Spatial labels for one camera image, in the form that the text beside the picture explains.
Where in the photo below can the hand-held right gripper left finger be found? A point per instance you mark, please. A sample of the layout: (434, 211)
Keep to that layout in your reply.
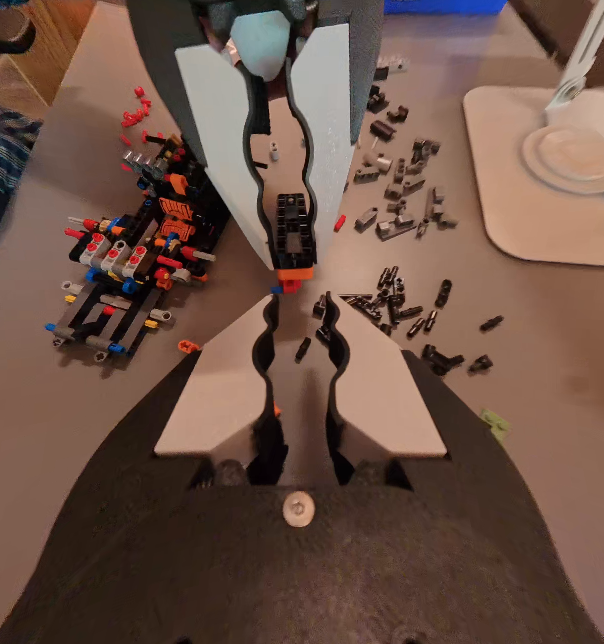
(216, 392)

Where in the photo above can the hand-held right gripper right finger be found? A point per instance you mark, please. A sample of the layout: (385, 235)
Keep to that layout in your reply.
(382, 392)

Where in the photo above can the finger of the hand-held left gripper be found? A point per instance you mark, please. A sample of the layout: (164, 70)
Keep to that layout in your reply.
(216, 151)
(327, 126)

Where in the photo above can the black lego frame subassembly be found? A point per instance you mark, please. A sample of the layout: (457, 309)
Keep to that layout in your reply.
(294, 236)

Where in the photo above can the pile of red lego pins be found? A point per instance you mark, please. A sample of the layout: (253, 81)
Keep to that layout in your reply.
(139, 91)

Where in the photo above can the orange lego piece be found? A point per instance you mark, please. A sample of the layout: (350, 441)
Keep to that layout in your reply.
(188, 346)

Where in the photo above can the black lego cylinder piece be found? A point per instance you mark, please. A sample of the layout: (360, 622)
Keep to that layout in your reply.
(382, 130)

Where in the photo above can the small grey lego bush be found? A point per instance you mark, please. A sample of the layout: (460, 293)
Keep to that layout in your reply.
(274, 150)

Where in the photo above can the red-tipped black lego axle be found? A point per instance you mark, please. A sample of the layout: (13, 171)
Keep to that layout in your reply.
(154, 137)

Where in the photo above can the black curved lego connector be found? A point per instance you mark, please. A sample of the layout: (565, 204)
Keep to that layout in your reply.
(397, 113)

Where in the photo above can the pile of black lego pins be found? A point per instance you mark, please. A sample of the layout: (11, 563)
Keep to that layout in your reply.
(393, 307)

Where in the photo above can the lego car chassis assembly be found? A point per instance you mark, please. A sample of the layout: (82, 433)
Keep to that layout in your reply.
(173, 229)

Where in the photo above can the grey lego beam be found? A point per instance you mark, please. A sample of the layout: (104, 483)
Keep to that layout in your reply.
(392, 63)

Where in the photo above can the single red lego pin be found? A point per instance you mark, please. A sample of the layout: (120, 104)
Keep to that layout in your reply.
(339, 222)

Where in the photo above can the pile of grey lego connectors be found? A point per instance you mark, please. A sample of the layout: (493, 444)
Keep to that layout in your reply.
(402, 188)

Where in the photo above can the green sticker scrap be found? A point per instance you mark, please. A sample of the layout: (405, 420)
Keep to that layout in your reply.
(496, 423)

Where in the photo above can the black chair armrest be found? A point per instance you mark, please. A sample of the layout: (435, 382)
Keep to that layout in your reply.
(5, 43)

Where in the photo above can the blue plastic bin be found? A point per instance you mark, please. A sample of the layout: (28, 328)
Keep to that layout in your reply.
(443, 5)

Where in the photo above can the person's plaid shirt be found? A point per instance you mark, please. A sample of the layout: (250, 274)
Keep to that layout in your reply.
(5, 146)

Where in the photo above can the white booklet stand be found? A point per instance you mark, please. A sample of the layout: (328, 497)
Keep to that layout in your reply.
(508, 201)

